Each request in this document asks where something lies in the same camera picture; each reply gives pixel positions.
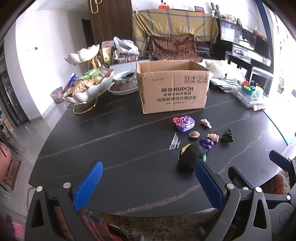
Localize wooden chair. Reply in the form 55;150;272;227
0;142;22;191

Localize white patterned bowl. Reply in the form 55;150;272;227
113;71;138;90

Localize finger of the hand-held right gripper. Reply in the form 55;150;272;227
269;150;296;179
228;166;296;232

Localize white plush toy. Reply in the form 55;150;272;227
205;59;245;81

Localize brown patterned cloth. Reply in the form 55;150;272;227
149;34;204;62

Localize yellow plaid blanket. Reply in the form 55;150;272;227
132;9;219;52

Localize purple toy grapes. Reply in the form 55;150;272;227
199;138;214;151

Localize purple toy camera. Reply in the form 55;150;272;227
172;115;196;133

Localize clear storage box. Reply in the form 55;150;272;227
231;86;266;109

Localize red patterned cushion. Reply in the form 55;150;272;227
269;173;290;195

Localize white shell tiered snack stand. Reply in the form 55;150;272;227
63;44;115;115

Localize brown cardboard box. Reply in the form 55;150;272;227
136;60;213;114

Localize black piano bench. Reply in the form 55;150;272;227
250;67;274;95

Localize green toy house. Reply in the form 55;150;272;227
241;81;263;98

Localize white plastic bag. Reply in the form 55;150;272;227
113;37;140;56

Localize purple waste basket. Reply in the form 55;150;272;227
50;86;65;105

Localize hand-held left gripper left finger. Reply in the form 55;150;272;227
25;161;104;241

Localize white shallow dish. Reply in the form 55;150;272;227
108;81;139;96

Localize dark display cabinet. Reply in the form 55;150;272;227
0;43;30;127

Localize grey plush rabbit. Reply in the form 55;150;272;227
210;2;220;17

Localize green toy army vehicle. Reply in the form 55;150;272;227
221;128;234;142

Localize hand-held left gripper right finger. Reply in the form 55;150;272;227
195;161;273;241

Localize stack of papers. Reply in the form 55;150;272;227
209;77;241;93

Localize green label snack pouch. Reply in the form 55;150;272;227
103;47;114;65

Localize gold loop handle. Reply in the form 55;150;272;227
90;0;102;14

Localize clear plastic toy piece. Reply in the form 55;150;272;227
169;132;181;151

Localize black piano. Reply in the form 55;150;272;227
217;17;272;77

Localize black marble desktop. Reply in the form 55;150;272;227
29;89;296;218

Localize pile of snack packets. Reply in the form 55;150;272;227
62;66;114;98

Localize black television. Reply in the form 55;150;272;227
195;39;219;62

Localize black yellow plush toy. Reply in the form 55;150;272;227
178;144;207;174

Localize foil tray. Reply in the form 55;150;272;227
116;54;139;63

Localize brown teddy plush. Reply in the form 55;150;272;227
224;13;237;24

